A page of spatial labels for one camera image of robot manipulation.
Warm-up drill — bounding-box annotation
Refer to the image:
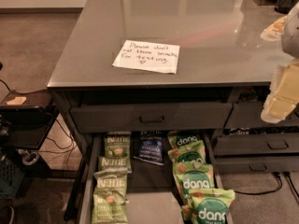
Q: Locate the green Kettle bag back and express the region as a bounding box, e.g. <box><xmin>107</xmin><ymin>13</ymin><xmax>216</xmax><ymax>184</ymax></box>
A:
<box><xmin>104</xmin><ymin>133</ymin><xmax>131</xmax><ymax>158</ymax></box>

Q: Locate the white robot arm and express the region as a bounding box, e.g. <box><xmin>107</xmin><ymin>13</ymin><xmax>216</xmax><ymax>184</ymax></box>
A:
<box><xmin>261</xmin><ymin>3</ymin><xmax>299</xmax><ymax>123</ymax></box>

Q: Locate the green dang bag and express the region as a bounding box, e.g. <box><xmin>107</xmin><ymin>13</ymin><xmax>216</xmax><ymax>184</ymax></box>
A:
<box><xmin>173</xmin><ymin>161</ymin><xmax>215</xmax><ymax>201</ymax></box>
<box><xmin>167</xmin><ymin>131</ymin><xmax>200</xmax><ymax>148</ymax></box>
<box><xmin>168</xmin><ymin>140</ymin><xmax>206</xmax><ymax>163</ymax></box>
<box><xmin>181</xmin><ymin>188</ymin><xmax>235</xmax><ymax>224</ymax></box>

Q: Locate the blue Kettle vinegar chip bag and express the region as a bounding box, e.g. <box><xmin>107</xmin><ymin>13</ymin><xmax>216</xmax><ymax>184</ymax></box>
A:
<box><xmin>134</xmin><ymin>131</ymin><xmax>164</xmax><ymax>165</ymax></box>

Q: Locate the dark teal plastic crate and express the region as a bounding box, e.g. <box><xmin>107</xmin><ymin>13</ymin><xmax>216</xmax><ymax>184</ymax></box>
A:
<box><xmin>0</xmin><ymin>150</ymin><xmax>25</xmax><ymax>199</ymax></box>

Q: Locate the bottom right drawer front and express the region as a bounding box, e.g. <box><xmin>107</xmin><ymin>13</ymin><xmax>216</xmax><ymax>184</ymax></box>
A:
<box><xmin>214</xmin><ymin>156</ymin><xmax>299</xmax><ymax>173</ymax></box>

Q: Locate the open middle drawer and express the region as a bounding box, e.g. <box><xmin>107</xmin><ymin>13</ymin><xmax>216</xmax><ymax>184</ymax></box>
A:
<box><xmin>75</xmin><ymin>131</ymin><xmax>235</xmax><ymax>224</ymax></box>

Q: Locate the grey metal drawer cabinet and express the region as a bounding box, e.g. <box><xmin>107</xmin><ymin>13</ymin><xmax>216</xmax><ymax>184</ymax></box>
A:
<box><xmin>48</xmin><ymin>0</ymin><xmax>299</xmax><ymax>224</ymax></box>

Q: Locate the green Dang bag back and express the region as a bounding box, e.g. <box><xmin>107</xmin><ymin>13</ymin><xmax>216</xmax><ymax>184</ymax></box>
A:
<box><xmin>167</xmin><ymin>131</ymin><xmax>200</xmax><ymax>148</ymax></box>

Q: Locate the middle right drawer front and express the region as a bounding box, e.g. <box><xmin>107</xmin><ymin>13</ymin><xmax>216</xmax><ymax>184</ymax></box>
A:
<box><xmin>213</xmin><ymin>133</ymin><xmax>299</xmax><ymax>156</ymax></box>

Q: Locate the green Kettle jalapeno bag front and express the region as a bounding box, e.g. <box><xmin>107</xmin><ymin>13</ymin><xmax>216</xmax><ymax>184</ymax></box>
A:
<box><xmin>92</xmin><ymin>168</ymin><xmax>128</xmax><ymax>224</ymax></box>

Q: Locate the top left drawer front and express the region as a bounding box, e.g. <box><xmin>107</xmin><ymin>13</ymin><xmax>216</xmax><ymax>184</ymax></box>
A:
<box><xmin>70</xmin><ymin>103</ymin><xmax>232</xmax><ymax>133</ymax></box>

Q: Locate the top right drawer front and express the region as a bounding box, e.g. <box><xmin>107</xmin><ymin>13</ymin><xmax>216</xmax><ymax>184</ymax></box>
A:
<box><xmin>225</xmin><ymin>102</ymin><xmax>299</xmax><ymax>129</ymax></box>

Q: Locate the green Kettle bag middle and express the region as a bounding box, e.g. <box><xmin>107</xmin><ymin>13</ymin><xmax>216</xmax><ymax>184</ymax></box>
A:
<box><xmin>98</xmin><ymin>156</ymin><xmax>132</xmax><ymax>173</ymax></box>

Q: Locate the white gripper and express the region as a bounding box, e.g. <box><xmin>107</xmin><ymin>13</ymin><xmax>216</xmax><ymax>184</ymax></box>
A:
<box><xmin>261</xmin><ymin>63</ymin><xmax>299</xmax><ymax>123</ymax></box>

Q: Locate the green Dang bag front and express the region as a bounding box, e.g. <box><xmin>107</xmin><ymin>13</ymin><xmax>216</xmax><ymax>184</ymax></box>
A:
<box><xmin>181</xmin><ymin>188</ymin><xmax>235</xmax><ymax>224</ymax></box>

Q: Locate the black floor cable right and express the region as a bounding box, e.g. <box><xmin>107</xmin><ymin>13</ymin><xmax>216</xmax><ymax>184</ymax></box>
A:
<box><xmin>234</xmin><ymin>171</ymin><xmax>299</xmax><ymax>205</ymax></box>

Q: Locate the roll of tape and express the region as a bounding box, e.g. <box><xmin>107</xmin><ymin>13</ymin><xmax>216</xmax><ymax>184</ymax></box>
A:
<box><xmin>22</xmin><ymin>152</ymin><xmax>39</xmax><ymax>166</ymax></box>

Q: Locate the tan sticky note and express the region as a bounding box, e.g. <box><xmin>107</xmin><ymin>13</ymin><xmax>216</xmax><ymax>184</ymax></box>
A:
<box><xmin>6</xmin><ymin>96</ymin><xmax>26</xmax><ymax>105</ymax></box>

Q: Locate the black side cart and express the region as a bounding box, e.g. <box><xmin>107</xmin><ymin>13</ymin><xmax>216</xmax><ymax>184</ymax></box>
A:
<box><xmin>0</xmin><ymin>90</ymin><xmax>59</xmax><ymax>177</ymax></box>

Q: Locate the black cables left floor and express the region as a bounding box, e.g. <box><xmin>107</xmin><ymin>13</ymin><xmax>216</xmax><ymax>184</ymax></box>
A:
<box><xmin>38</xmin><ymin>119</ymin><xmax>78</xmax><ymax>170</ymax></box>

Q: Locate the white handwritten paper note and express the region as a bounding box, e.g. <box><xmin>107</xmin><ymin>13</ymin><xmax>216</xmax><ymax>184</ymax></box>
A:
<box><xmin>112</xmin><ymin>40</ymin><xmax>180</xmax><ymax>74</ymax></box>

